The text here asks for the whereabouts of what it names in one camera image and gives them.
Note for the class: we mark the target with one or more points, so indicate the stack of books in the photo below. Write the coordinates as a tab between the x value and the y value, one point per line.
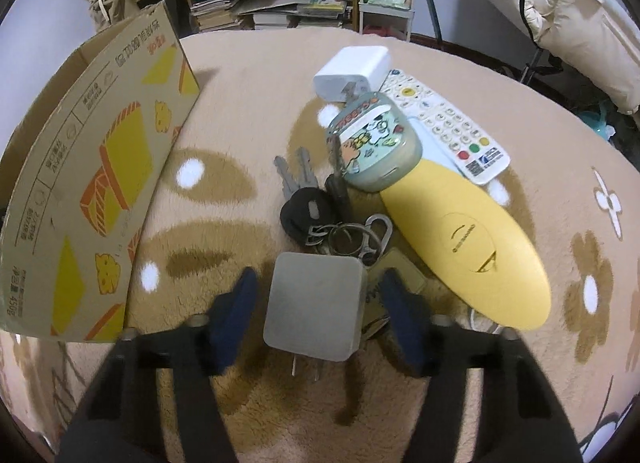
215	13

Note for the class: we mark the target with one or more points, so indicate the black metal stand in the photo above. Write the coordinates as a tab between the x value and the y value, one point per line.
537	63

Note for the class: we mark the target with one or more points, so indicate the printed cardboard box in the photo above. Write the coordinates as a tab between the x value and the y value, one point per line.
100	168

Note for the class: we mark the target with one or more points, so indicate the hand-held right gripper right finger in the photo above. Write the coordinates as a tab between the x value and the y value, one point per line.
402	318

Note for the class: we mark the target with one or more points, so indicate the white square charger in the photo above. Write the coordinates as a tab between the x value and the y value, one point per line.
312	308

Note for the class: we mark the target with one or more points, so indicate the teal plastic object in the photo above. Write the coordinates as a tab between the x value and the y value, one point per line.
597	123

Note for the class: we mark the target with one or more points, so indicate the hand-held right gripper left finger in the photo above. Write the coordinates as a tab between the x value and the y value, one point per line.
235	315

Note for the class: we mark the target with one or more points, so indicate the white device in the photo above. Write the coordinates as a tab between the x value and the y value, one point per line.
500	193

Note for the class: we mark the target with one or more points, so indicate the white remote control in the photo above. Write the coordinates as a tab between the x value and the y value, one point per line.
450	128

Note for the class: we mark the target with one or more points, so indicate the beige floral rug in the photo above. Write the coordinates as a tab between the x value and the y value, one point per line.
250	108

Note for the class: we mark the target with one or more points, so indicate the cartoon print earbud case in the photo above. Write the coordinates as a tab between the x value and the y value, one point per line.
375	148

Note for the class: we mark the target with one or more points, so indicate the white power adapter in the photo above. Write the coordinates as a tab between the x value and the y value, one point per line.
350	70

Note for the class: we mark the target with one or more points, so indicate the key bunch with black fob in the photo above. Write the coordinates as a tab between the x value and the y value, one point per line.
305	210

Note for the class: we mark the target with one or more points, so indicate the yellow oval case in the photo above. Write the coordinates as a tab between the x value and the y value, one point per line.
465	243

